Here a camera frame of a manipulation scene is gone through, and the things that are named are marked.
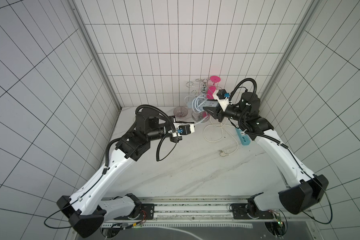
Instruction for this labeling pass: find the light blue power cord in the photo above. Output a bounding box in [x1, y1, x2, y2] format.
[184, 94, 212, 124]

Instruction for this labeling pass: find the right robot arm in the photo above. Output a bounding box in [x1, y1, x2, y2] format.
[201, 78, 329, 219]

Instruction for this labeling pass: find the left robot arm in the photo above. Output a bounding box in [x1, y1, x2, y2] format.
[57, 105, 195, 238]

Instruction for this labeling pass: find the teal USB power strip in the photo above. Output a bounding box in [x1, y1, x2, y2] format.
[236, 129, 251, 146]

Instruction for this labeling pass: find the pink plastic goblet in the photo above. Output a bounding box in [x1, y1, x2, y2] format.
[207, 76, 221, 100]

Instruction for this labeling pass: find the striped grey bowl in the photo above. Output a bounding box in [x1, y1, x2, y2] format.
[173, 106, 189, 119]

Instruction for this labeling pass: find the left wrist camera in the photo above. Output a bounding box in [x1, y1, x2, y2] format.
[177, 124, 195, 136]

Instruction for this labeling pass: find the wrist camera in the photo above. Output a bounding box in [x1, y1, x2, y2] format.
[213, 89, 231, 112]
[177, 124, 195, 136]

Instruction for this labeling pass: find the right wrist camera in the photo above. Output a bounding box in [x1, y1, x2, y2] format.
[213, 89, 231, 112]

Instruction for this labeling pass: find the white cord of teal strip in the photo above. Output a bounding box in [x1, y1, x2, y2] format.
[202, 118, 240, 157]

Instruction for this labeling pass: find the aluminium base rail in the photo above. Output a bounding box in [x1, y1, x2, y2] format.
[101, 196, 289, 224]

